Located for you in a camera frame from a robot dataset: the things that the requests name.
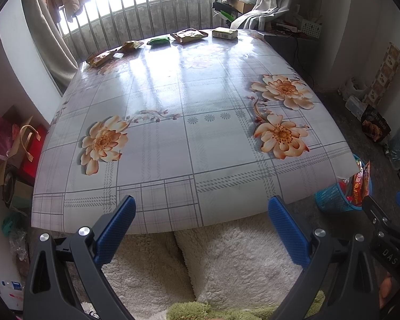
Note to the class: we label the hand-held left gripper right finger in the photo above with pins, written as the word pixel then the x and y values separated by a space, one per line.
pixel 288 230

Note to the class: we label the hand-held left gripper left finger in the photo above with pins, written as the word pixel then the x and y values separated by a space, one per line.
pixel 116 230

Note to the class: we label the red green snack packet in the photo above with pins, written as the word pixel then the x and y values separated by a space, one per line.
pixel 358 186

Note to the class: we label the blue plastic basket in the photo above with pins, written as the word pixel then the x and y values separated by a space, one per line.
pixel 330 200

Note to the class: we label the person's left forearm fleece sleeve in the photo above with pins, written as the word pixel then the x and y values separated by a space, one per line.
pixel 186 311

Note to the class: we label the person's right hand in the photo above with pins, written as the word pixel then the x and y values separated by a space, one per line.
pixel 386 290

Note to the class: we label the dark food print box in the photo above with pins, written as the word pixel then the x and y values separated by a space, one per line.
pixel 375 125

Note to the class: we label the clear plastic container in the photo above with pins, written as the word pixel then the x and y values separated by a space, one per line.
pixel 355 105

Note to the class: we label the patterned tall board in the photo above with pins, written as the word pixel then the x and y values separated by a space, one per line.
pixel 385 73

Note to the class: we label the floral tablecloth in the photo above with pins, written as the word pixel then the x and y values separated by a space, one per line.
pixel 200 123

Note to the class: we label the pink paper bag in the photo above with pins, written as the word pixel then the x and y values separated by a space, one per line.
pixel 0 133

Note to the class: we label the orange brown snack packet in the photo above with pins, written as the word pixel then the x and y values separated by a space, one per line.
pixel 100 59

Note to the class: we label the grey cabinet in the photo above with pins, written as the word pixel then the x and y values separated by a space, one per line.
pixel 286 50

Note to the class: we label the small yellow packet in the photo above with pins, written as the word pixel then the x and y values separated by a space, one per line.
pixel 130 46

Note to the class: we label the white perforated organizer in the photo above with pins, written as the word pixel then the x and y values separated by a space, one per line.
pixel 310 28

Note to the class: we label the grey curtain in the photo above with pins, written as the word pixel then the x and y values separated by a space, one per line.
pixel 43 40
pixel 270 3

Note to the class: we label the pale yellow box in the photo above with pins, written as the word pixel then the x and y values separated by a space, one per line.
pixel 224 33

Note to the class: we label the tan printed packet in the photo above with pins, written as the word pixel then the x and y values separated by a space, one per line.
pixel 190 36

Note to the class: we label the metal window grille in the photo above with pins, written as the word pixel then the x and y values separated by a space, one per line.
pixel 153 16

